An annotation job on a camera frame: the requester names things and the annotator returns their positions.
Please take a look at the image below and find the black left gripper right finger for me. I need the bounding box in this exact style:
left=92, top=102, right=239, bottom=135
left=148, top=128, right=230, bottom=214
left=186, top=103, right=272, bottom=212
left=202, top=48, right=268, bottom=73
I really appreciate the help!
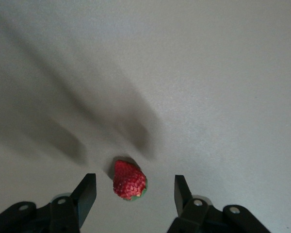
left=167, top=174, right=274, bottom=233

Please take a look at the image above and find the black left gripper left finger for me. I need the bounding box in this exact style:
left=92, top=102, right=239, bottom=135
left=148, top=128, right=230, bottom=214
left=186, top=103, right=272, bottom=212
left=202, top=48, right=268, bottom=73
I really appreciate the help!
left=0, top=173, right=97, bottom=233

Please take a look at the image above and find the red strawberry with green leaves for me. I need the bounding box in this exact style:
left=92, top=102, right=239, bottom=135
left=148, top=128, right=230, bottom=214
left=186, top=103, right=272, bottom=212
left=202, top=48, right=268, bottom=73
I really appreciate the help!
left=113, top=159, right=148, bottom=201

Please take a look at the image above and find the brown table cloth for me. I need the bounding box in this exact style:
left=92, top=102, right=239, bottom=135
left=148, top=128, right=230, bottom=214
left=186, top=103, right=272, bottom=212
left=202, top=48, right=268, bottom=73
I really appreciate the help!
left=0, top=0, right=291, bottom=233

